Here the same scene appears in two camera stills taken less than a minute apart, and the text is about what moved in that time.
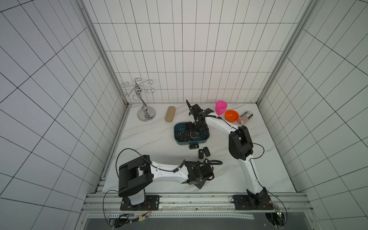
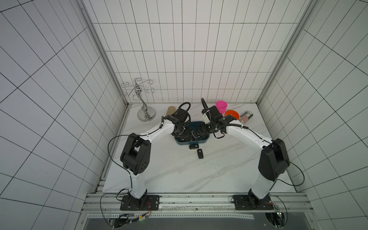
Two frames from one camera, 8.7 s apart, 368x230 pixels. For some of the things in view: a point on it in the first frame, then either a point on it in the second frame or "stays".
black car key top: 194,146 stays
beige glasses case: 169,114 stays
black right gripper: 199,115 -> 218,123
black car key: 201,154 stays
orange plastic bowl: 231,116 stays
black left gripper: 200,185 -> 175,134
